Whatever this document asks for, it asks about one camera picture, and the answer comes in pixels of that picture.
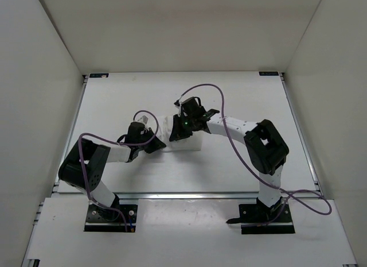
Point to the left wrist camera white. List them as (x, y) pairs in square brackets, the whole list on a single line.
[(143, 120)]

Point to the aluminium front table rail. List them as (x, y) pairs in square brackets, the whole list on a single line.
[(186, 195)]

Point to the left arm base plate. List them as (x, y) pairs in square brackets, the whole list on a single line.
[(101, 220)]

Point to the blue label corner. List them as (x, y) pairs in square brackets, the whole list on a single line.
[(99, 75), (268, 73)]

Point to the blue label right corner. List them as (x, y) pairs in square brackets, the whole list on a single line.
[(268, 73)]

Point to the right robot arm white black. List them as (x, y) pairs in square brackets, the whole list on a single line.
[(266, 148)]

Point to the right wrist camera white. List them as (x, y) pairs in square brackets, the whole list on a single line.
[(178, 105)]

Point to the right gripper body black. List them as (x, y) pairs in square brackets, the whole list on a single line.
[(184, 126)]

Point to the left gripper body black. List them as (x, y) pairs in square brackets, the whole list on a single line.
[(150, 147)]

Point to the white pleated skirt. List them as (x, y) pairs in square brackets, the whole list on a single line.
[(193, 143)]

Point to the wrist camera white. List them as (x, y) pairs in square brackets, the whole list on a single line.
[(143, 120), (178, 105)]

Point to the blue label left corner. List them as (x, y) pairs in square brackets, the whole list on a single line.
[(99, 75)]

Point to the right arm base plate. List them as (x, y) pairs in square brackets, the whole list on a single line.
[(254, 220)]

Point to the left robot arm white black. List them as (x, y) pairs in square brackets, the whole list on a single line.
[(85, 163)]

